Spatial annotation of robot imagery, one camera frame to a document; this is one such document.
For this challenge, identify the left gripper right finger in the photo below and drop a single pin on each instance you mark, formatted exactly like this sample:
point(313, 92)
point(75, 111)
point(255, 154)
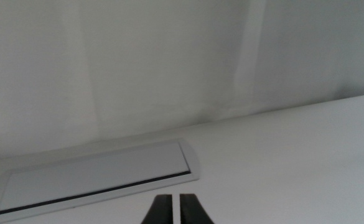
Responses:
point(192, 211)

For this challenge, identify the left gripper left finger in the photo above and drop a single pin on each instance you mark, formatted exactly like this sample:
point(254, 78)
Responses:
point(161, 211)

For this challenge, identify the white backdrop curtain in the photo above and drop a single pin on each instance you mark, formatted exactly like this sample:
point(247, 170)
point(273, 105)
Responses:
point(169, 56)

